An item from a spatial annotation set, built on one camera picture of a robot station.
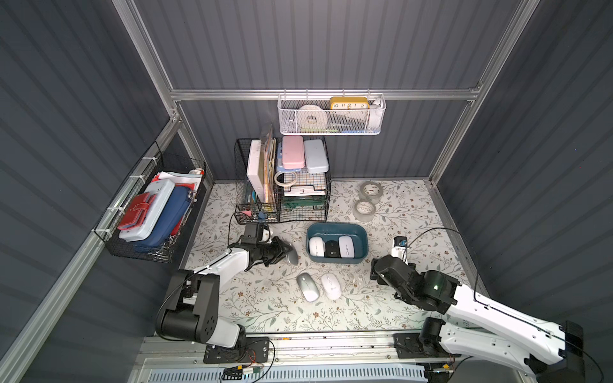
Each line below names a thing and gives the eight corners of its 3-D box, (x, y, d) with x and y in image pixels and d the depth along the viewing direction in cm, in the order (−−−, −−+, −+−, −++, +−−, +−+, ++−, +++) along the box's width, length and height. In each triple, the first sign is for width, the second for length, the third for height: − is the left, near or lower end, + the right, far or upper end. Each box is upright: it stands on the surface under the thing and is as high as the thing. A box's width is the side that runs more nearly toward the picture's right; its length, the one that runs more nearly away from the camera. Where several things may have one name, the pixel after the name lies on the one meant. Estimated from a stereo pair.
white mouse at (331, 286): (328, 303, 85) (329, 300, 82) (318, 279, 90) (318, 276, 88) (344, 296, 86) (344, 294, 84) (332, 273, 92) (333, 270, 90)
